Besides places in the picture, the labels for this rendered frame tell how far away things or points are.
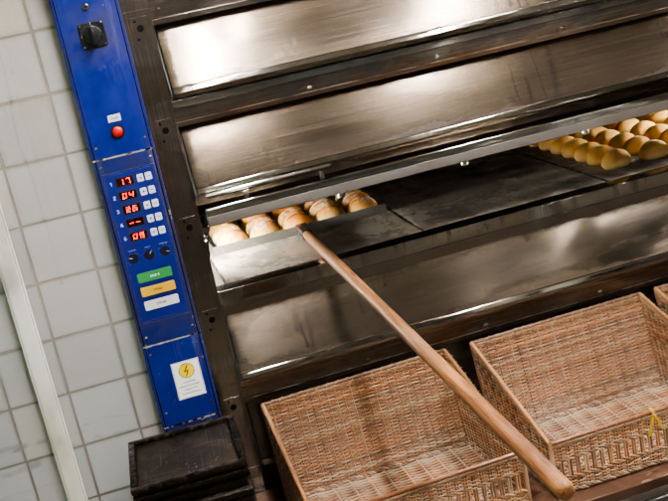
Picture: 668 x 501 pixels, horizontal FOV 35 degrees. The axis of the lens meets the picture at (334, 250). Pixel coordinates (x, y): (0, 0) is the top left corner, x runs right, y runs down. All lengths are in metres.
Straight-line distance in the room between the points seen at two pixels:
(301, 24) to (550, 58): 0.71
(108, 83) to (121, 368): 0.75
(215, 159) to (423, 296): 0.71
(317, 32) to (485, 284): 0.86
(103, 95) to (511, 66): 1.10
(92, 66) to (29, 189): 0.35
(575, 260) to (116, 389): 1.34
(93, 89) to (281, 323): 0.80
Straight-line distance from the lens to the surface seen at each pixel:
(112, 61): 2.69
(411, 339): 2.19
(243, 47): 2.76
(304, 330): 2.92
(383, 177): 2.72
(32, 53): 2.72
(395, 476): 2.97
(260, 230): 3.22
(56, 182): 2.75
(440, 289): 3.01
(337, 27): 2.81
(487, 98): 2.95
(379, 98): 2.87
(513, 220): 3.04
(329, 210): 3.26
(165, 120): 2.74
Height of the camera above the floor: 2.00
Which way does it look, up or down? 16 degrees down
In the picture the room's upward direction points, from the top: 12 degrees counter-clockwise
